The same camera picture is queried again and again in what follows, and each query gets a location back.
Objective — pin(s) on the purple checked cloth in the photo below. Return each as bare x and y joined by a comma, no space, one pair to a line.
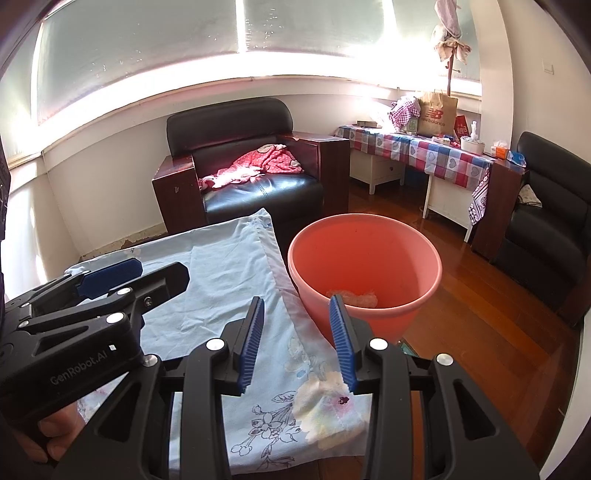
404,113

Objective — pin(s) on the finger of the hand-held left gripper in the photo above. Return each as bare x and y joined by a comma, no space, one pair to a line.
166,277
111,274

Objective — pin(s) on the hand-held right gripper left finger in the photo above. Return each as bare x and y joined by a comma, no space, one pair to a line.
251,341

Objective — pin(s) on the wide window blind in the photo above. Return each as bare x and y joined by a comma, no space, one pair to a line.
138,55

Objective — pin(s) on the light blue floral sheet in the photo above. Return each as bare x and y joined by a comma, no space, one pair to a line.
221,258

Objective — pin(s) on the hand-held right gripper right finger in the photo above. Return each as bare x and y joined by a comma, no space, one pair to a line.
341,341

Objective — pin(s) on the black leather sofa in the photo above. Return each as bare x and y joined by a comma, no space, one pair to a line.
545,240

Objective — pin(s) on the pink plastic basin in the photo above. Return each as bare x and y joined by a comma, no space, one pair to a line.
364,249

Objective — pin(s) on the white foam net wrap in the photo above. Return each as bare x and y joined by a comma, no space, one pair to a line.
360,299

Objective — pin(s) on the white drawer cabinet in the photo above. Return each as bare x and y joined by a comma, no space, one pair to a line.
374,168

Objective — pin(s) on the colourful printed carton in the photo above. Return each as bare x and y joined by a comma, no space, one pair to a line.
407,348

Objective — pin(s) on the brown paper bag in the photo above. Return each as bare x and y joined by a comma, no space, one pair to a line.
436,117

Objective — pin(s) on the pink spotted garment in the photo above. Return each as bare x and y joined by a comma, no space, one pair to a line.
268,161

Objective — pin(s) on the translucent white plastic bag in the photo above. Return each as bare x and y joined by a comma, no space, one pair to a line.
383,120

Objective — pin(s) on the beige cloth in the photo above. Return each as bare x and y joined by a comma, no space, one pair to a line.
528,196

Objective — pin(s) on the white tissue tub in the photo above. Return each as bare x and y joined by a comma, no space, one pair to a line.
472,146

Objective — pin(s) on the orange tissue pack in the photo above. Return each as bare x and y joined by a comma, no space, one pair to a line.
499,151

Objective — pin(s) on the white table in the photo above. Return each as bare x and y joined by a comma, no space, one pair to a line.
450,203

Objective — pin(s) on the black leather armchair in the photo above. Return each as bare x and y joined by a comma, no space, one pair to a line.
258,194

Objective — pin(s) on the person's left hand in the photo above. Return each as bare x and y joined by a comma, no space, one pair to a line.
60,422

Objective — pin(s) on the checked tablecloth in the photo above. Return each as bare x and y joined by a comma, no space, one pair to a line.
434,157

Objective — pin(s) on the coat rack with clothes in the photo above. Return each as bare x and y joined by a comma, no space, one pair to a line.
448,18

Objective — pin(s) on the blue packet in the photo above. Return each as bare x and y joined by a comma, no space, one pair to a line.
517,159

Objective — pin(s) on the red box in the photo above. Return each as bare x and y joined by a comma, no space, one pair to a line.
461,127

